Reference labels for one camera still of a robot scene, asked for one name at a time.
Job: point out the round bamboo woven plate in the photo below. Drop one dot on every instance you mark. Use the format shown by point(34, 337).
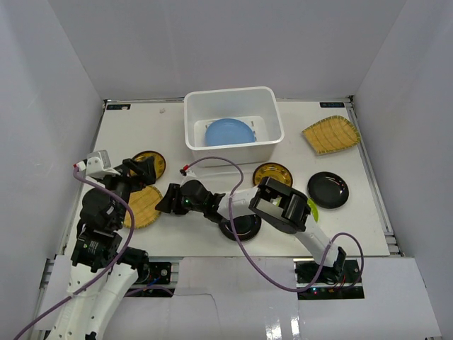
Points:
point(143, 204)

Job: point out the white plastic bin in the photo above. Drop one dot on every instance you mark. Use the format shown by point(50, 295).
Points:
point(254, 106)

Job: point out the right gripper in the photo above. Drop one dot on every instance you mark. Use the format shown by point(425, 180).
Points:
point(168, 205)

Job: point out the lime green plate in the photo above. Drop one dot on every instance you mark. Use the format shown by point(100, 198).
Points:
point(314, 210)

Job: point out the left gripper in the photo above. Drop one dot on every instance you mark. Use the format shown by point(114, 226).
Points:
point(134, 171)

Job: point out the black glossy bowl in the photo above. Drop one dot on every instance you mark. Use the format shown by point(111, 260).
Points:
point(328, 190)

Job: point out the black flat plate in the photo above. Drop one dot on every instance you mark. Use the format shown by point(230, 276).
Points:
point(247, 227)

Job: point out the yellow patterned plate right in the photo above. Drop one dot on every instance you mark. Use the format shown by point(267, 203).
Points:
point(273, 170)

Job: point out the yellow patterned plate left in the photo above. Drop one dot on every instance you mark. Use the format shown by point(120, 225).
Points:
point(160, 162)

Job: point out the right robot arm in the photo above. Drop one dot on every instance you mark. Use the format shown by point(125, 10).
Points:
point(281, 206)

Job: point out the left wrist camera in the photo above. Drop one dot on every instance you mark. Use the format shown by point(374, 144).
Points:
point(97, 165)

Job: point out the blue plate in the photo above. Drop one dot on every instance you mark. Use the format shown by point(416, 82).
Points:
point(228, 131)

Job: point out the yellow patterned plate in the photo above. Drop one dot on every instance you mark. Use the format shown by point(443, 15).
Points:
point(273, 170)
point(160, 162)

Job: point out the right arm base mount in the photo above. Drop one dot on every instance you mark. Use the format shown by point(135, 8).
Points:
point(348, 286)

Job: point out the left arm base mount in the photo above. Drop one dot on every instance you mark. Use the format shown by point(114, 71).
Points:
point(155, 280)

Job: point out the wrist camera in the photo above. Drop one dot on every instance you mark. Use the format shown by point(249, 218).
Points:
point(187, 175)
point(97, 165)

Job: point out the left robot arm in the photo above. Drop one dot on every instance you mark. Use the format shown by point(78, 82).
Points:
point(103, 265)

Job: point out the fan-shaped bamboo woven tray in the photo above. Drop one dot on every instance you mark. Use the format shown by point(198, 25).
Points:
point(332, 134)

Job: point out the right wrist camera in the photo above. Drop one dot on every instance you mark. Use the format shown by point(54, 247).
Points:
point(187, 175)

